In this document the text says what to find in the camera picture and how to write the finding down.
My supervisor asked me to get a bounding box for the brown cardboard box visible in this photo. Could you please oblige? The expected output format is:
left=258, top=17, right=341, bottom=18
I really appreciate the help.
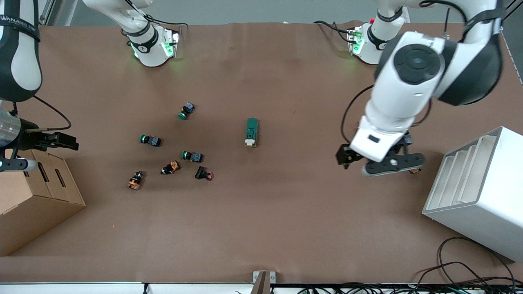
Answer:
left=0, top=148, right=86, bottom=257

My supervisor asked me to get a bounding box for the black cable bundle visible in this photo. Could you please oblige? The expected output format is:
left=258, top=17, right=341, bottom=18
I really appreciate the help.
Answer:
left=297, top=261, right=523, bottom=294

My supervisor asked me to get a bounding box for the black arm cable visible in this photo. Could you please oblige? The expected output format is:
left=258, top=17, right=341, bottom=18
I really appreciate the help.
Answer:
left=11, top=0, right=188, bottom=132
left=314, top=0, right=466, bottom=144

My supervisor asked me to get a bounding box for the brown table mat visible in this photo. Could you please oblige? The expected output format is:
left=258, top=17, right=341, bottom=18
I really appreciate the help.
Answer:
left=0, top=22, right=523, bottom=283

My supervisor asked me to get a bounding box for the green load switch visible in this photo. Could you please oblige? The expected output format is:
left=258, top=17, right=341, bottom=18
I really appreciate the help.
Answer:
left=246, top=118, right=259, bottom=148

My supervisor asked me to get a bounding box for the white table edge rail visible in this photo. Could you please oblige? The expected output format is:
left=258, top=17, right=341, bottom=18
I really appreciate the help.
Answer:
left=0, top=282, right=523, bottom=294

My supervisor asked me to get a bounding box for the aluminium frame profile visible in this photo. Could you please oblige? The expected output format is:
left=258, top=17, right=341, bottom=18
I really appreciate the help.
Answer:
left=37, top=0, right=56, bottom=26
left=496, top=0, right=523, bottom=31

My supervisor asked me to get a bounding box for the metal table edge bracket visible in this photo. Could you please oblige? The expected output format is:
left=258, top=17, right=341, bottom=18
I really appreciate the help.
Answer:
left=253, top=271, right=276, bottom=294

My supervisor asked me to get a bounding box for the white slotted rack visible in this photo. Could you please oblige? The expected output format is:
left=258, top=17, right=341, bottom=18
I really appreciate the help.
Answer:
left=422, top=126, right=523, bottom=263

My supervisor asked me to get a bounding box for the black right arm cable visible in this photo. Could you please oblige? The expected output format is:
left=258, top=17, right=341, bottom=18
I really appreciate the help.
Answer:
left=11, top=0, right=188, bottom=132

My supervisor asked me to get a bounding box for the black looping cable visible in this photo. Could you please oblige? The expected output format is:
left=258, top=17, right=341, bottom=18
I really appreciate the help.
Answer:
left=437, top=237, right=516, bottom=283

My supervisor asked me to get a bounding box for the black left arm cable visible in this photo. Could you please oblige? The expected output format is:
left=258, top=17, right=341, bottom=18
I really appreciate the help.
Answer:
left=314, top=0, right=466, bottom=144

